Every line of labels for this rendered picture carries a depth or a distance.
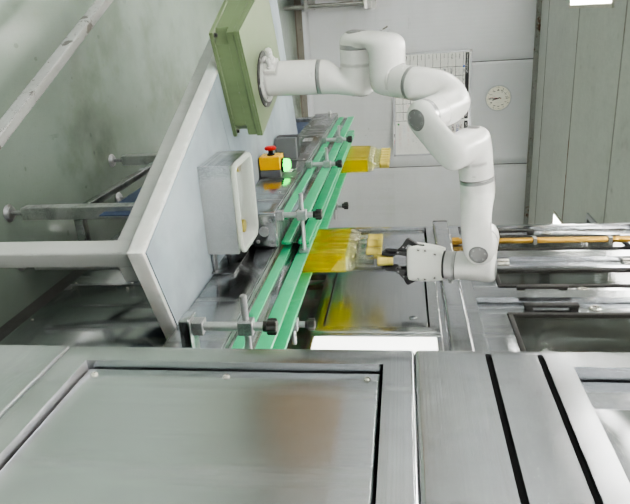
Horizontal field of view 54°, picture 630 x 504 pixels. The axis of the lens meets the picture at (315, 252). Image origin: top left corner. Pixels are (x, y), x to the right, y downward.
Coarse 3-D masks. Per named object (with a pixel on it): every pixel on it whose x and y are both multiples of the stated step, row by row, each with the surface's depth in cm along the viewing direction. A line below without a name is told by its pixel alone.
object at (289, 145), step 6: (276, 138) 228; (282, 138) 228; (288, 138) 228; (294, 138) 227; (276, 144) 229; (282, 144) 229; (288, 144) 228; (294, 144) 228; (276, 150) 230; (282, 150) 229; (288, 150) 229; (294, 150) 229; (288, 156) 230; (294, 156) 230
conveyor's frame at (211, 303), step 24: (312, 120) 315; (312, 144) 255; (264, 192) 188; (288, 192) 188; (240, 264) 160; (264, 264) 158; (216, 288) 146; (240, 288) 145; (216, 312) 134; (240, 312) 133; (216, 336) 124
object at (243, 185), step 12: (252, 168) 160; (240, 180) 161; (252, 180) 160; (240, 192) 162; (252, 192) 162; (240, 204) 163; (252, 204) 163; (240, 216) 147; (252, 216) 164; (240, 228) 148; (252, 228) 165; (240, 240) 149; (252, 240) 159
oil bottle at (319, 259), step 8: (312, 248) 176; (320, 248) 176; (328, 248) 175; (336, 248) 175; (344, 248) 175; (312, 256) 172; (320, 256) 171; (328, 256) 171; (336, 256) 171; (344, 256) 171; (352, 256) 171; (312, 264) 173; (320, 264) 172; (328, 264) 172; (336, 264) 172; (344, 264) 171; (352, 264) 171
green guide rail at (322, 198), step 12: (348, 132) 328; (348, 144) 298; (336, 156) 275; (336, 168) 252; (324, 192) 219; (324, 204) 206; (288, 228) 184; (300, 228) 184; (312, 228) 182; (288, 240) 174; (300, 240) 173
